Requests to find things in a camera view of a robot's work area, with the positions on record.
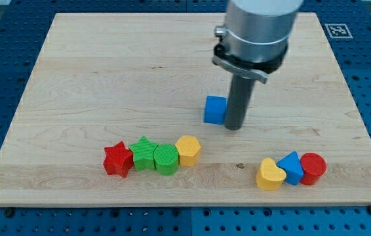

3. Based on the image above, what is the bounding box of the white fiducial marker tag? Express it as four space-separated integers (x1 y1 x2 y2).
325 24 353 39

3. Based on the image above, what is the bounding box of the green star block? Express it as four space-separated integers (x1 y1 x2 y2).
129 136 158 171

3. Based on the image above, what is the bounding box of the red cylinder block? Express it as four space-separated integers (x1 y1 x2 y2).
300 152 327 186

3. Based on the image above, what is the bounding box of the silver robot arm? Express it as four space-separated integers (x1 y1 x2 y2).
212 0 303 83

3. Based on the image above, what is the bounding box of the blue triangle block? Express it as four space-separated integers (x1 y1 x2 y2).
277 151 304 186

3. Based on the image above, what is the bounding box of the red star block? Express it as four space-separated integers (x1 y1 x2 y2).
103 141 134 178

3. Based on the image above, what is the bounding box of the blue cube block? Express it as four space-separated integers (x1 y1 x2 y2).
203 96 227 125

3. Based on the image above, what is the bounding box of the yellow hexagon block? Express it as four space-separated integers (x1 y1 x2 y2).
175 135 201 167

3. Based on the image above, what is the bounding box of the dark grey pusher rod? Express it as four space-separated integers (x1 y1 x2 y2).
224 75 255 130

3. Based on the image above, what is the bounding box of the yellow heart block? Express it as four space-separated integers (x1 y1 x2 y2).
256 158 286 191

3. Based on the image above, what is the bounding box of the wooden board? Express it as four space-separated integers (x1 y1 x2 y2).
0 13 371 207

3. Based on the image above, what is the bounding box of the green cylinder block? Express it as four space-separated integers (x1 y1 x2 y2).
154 144 179 176

